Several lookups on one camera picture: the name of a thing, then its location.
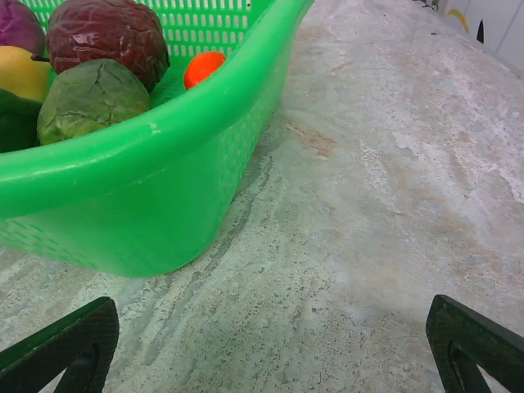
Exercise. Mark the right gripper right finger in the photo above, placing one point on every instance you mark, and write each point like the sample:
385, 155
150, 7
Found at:
442, 327

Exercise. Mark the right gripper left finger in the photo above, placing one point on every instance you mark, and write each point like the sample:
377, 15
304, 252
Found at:
96, 327

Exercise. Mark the orange toy vegetable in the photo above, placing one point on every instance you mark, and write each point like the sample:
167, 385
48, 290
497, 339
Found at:
200, 69

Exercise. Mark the orange round fruit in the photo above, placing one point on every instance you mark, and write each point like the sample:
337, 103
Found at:
20, 73

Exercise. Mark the green plastic basket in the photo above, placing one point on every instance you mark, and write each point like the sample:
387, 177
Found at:
123, 196

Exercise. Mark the dark green toy vegetable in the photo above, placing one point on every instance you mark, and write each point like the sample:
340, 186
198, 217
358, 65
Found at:
16, 123

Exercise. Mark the purple toy cabbage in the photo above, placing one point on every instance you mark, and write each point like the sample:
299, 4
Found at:
16, 28

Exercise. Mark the green toy cabbage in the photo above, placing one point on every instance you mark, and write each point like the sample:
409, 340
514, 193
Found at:
90, 98

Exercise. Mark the red wrinkled toy fruit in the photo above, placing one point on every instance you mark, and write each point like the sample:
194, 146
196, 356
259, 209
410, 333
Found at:
106, 37

